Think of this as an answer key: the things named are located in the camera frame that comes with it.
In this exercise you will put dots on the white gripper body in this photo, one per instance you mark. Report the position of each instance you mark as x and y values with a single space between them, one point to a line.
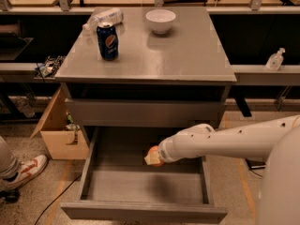
164 152

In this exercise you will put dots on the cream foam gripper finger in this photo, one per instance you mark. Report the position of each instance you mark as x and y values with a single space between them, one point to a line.
152 158

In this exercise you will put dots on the orange fruit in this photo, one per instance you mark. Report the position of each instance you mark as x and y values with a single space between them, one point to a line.
156 148

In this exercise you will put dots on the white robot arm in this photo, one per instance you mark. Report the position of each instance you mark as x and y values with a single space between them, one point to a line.
276 142

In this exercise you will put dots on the open grey drawer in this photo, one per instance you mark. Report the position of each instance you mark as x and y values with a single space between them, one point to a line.
117 184

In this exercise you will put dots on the grey drawer cabinet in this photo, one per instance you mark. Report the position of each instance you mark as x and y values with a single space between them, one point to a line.
187 63

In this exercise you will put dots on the closed grey upper drawer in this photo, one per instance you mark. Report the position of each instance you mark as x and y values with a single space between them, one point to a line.
144 113

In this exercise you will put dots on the black foot pedal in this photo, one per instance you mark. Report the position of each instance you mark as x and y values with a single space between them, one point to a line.
255 165

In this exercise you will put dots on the cardboard box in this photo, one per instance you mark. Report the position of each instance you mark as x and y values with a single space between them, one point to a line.
62 141

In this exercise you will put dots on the long grey shelf bench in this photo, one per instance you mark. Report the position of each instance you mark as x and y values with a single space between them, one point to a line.
288 75

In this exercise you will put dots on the white and red sneaker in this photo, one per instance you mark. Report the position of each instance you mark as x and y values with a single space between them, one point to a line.
26 172

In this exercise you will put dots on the blue Pepsi can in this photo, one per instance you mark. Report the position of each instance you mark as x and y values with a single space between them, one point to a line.
107 40

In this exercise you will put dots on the white ceramic bowl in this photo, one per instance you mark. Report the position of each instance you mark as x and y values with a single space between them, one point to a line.
160 21

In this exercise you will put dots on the hand sanitizer pump bottle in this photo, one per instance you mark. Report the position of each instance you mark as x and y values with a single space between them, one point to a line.
275 60

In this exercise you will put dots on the clutter of small packets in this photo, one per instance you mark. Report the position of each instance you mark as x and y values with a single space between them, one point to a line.
49 67

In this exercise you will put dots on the clear plastic water bottle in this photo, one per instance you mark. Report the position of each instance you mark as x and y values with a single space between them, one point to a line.
114 15

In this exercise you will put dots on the grey trouser leg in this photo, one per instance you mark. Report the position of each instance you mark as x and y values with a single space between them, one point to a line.
9 164

